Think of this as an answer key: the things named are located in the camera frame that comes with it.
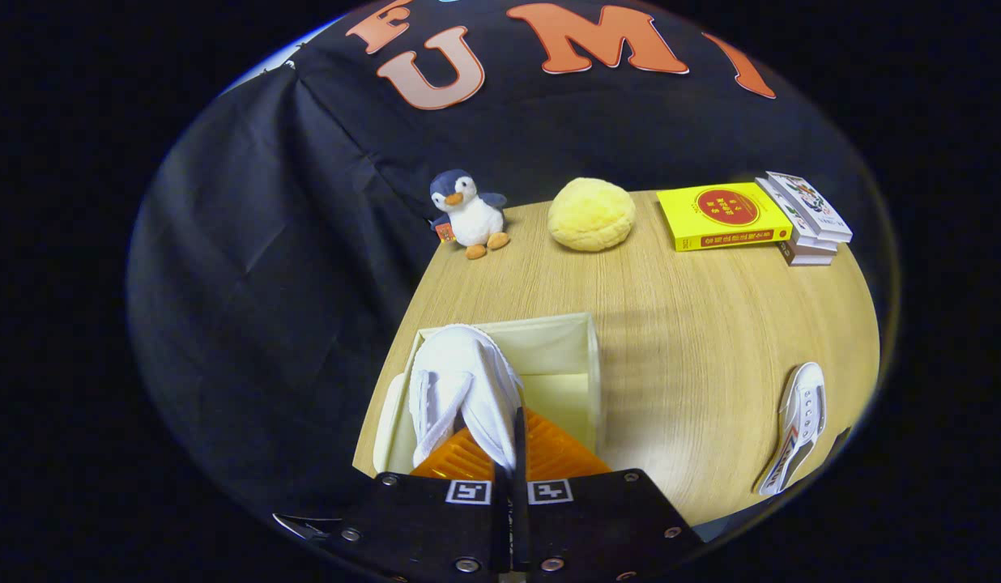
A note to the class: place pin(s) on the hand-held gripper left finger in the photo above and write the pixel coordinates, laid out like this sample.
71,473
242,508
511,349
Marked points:
436,526

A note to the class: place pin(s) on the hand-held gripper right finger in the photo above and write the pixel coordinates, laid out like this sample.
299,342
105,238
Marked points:
520,453

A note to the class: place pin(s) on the white canvas shoe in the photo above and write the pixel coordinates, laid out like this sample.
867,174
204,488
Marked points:
800,421
468,364

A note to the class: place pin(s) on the cream fabric storage box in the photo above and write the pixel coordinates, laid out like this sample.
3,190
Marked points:
557,356

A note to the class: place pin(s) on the penguin plush toy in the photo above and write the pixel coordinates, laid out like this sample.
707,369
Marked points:
472,219

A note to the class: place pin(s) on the yellow round plush bun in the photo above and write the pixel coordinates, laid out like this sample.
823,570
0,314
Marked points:
589,214

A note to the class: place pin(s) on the yellow book red circle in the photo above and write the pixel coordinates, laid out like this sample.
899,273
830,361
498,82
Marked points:
723,210

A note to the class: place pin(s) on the white illustrated book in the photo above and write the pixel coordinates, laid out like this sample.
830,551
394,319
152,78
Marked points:
772,196
808,202

